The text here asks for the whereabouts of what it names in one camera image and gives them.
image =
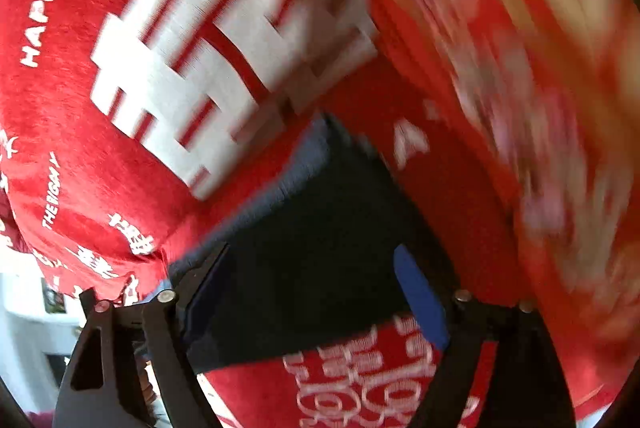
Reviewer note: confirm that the red sofa back cushion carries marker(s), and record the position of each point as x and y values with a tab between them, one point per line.
121	118

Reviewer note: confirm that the red sofa seat cover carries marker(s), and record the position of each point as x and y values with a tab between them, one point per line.
378	378

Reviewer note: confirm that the dark navy pants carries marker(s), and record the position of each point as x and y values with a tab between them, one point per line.
325	252

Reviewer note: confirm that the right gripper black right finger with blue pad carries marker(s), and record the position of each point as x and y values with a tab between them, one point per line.
526	386

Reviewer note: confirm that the red floral throw pillow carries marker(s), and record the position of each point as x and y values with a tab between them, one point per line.
550	89

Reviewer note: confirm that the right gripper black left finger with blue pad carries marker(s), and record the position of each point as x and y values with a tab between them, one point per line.
101	387

